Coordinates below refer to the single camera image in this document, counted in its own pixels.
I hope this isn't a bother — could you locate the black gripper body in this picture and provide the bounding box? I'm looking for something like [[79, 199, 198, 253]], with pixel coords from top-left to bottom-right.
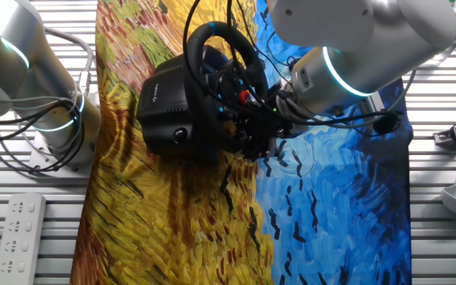
[[245, 78, 304, 146]]

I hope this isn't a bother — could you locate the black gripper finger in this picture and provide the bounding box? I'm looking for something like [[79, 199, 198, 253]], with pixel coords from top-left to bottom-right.
[[227, 98, 268, 127], [243, 138, 283, 162]]

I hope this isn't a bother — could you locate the black racing steering wheel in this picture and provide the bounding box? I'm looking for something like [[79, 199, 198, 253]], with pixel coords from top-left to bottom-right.
[[184, 21, 269, 154]]

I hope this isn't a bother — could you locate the painted wheat field mat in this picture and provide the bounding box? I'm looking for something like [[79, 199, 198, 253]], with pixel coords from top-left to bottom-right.
[[69, 0, 414, 285]]

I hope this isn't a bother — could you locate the white power strip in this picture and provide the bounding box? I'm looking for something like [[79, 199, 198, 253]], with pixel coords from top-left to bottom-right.
[[0, 192, 48, 285]]

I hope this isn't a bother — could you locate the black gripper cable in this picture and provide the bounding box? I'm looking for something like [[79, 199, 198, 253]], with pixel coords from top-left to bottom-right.
[[182, 0, 417, 138]]

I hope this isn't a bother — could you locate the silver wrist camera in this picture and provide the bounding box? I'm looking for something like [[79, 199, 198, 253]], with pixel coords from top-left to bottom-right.
[[356, 90, 387, 122]]

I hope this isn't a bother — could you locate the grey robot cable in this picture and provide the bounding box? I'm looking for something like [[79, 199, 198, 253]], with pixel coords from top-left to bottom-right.
[[45, 27, 95, 100]]

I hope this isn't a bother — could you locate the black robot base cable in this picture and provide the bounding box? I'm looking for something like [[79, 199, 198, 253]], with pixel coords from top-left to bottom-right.
[[0, 97, 87, 175]]

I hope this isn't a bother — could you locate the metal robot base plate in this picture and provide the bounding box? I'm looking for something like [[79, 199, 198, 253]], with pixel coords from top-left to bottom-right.
[[28, 130, 97, 177]]

